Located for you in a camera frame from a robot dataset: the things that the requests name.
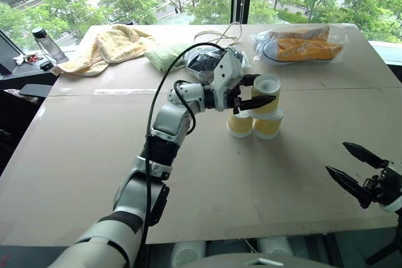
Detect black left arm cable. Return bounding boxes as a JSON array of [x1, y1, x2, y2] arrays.
[[136, 43, 227, 268]]

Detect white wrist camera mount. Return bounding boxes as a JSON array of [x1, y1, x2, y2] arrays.
[[212, 51, 245, 112], [381, 160, 402, 215]]

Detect black item in plastic bag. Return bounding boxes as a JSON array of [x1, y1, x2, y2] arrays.
[[183, 45, 253, 83]]

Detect orange shoes in plastic bag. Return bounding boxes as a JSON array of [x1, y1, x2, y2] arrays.
[[252, 26, 349, 67]]

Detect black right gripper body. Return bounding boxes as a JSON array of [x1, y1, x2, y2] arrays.
[[360, 166, 402, 209]]

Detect yellow towel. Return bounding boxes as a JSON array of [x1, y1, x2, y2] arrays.
[[57, 24, 157, 77]]

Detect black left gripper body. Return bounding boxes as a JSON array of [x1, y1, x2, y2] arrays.
[[226, 75, 253, 115]]

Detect white cup under table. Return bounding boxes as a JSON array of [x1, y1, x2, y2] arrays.
[[170, 240, 207, 268], [256, 237, 295, 257]]

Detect grey robot torso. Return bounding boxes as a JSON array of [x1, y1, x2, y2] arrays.
[[179, 252, 335, 268]]

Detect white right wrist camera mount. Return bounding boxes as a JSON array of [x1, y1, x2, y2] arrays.
[[381, 160, 402, 215]]

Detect clear water bottle black cap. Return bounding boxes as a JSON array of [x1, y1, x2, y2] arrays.
[[31, 26, 69, 64]]

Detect green folded cloth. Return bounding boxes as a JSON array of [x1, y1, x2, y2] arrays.
[[144, 44, 193, 73]]

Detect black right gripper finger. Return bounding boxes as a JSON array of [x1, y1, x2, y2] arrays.
[[325, 164, 367, 203], [342, 141, 389, 171]]

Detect beige cord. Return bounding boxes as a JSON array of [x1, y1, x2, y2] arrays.
[[193, 22, 243, 46]]

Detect black tripod leg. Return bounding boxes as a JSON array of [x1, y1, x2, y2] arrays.
[[365, 213, 402, 266]]

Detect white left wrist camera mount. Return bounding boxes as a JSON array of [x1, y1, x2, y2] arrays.
[[212, 51, 245, 112]]

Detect yellow paper cup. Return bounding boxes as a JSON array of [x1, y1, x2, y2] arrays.
[[226, 112, 253, 139], [250, 73, 281, 115], [252, 107, 285, 141]]

